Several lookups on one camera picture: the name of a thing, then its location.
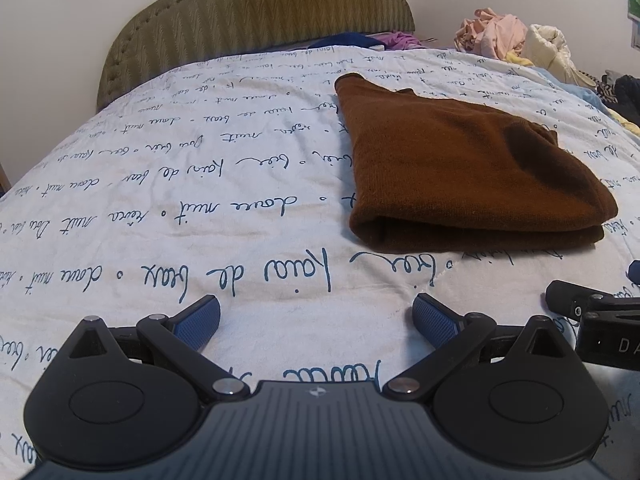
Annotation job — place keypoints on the black and white zigzag cloth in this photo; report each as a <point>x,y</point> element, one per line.
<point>602,91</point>

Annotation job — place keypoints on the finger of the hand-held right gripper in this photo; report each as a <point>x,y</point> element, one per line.
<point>635,271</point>
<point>570,297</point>

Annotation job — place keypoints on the dark blue cloth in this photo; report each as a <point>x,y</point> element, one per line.
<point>350,40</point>

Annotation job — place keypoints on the pile of pink clothes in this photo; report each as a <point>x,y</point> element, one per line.
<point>492,32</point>

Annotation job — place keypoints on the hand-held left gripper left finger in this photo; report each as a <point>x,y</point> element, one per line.
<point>197,324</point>

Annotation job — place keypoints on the yellow cloth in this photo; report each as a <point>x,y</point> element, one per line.
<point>520,59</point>

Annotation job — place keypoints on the green padded headboard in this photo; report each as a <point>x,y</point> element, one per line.
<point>250,10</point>

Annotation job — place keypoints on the pale yellow sheet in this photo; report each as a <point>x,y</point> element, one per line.
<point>627,122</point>

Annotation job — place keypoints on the brown knit sweater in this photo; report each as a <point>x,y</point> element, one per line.
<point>450,175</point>

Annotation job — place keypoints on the light blue cloth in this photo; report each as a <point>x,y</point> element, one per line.
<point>570,87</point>

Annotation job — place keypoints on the white printed blanket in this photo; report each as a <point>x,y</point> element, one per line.
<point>200,160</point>

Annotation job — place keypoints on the green wall picture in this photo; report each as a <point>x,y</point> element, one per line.
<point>635,22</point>

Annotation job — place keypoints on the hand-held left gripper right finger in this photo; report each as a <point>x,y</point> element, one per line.
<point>434,321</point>

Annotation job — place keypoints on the purple cloth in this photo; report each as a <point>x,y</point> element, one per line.
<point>400,40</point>

